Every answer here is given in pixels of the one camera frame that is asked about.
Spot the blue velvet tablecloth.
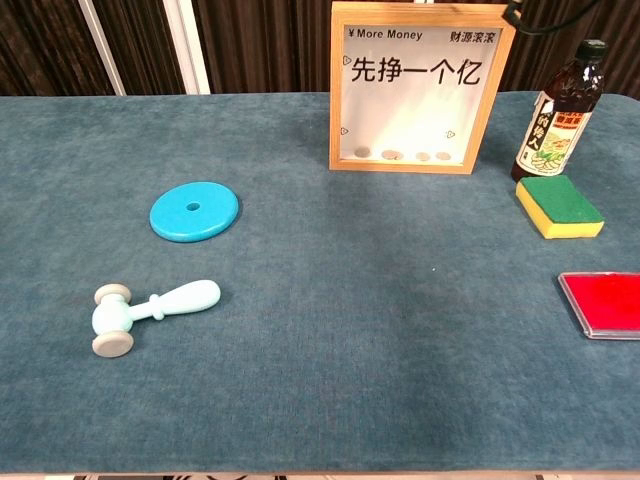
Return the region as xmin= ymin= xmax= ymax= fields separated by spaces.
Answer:
xmin=0 ymin=89 xmax=640 ymax=474

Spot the blue disc with hole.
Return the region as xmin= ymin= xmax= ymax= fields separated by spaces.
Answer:
xmin=149 ymin=181 xmax=240 ymax=244

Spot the dark pleated curtain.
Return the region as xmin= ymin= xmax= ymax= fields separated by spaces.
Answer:
xmin=0 ymin=0 xmax=640 ymax=98

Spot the light blue toy hammer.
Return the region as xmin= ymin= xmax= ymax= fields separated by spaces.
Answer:
xmin=91 ymin=279 xmax=222 ymax=359

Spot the green yellow sponge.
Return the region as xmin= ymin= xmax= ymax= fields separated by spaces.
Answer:
xmin=515 ymin=174 xmax=606 ymax=241

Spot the dark sauce bottle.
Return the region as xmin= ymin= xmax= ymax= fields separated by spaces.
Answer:
xmin=509 ymin=38 xmax=610 ymax=184

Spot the red ink pad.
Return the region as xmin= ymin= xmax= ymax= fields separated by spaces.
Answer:
xmin=557 ymin=271 xmax=640 ymax=341

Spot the wooden frame coin bank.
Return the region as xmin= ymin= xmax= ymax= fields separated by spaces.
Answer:
xmin=328 ymin=0 xmax=518 ymax=176

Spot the wide white post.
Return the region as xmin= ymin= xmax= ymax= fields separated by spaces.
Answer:
xmin=163 ymin=0 xmax=212 ymax=96

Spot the thin white post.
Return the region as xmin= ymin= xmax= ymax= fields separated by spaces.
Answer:
xmin=78 ymin=0 xmax=127 ymax=97

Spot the black cable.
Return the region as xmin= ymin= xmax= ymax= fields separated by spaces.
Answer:
xmin=503 ymin=0 xmax=589 ymax=37

